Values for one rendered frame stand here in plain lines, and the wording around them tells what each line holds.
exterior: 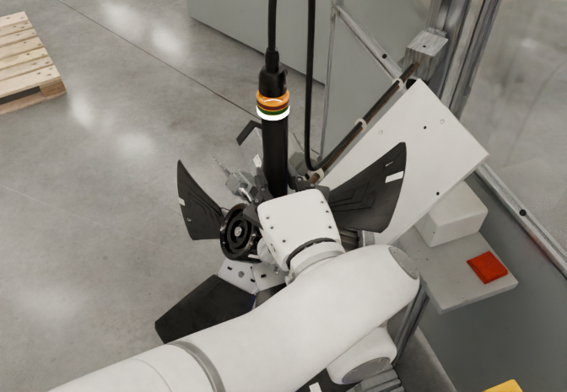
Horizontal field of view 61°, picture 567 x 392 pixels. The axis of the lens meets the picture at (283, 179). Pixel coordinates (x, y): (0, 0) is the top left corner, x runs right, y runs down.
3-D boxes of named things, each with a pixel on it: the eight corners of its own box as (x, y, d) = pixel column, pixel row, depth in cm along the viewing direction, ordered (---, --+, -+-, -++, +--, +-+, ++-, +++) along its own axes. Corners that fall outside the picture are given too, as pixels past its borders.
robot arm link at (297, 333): (225, 270, 35) (393, 226, 60) (127, 378, 42) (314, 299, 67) (296, 381, 31) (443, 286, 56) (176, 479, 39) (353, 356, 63)
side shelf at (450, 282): (443, 194, 156) (445, 188, 153) (515, 287, 133) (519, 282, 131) (376, 214, 150) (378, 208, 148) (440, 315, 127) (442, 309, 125)
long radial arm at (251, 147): (324, 213, 120) (291, 203, 112) (305, 232, 123) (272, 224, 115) (284, 138, 138) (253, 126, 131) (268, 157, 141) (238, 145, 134)
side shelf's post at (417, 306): (396, 354, 205) (444, 241, 143) (400, 362, 202) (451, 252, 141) (387, 357, 204) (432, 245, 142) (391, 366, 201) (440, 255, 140)
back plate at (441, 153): (234, 227, 147) (231, 226, 146) (392, 48, 118) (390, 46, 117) (296, 397, 114) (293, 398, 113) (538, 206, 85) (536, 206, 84)
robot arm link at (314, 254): (288, 302, 66) (281, 283, 67) (348, 281, 68) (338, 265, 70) (289, 270, 59) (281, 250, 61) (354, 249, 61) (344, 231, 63)
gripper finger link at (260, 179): (254, 215, 72) (241, 183, 76) (274, 209, 73) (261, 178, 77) (253, 201, 70) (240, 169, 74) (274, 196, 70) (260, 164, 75)
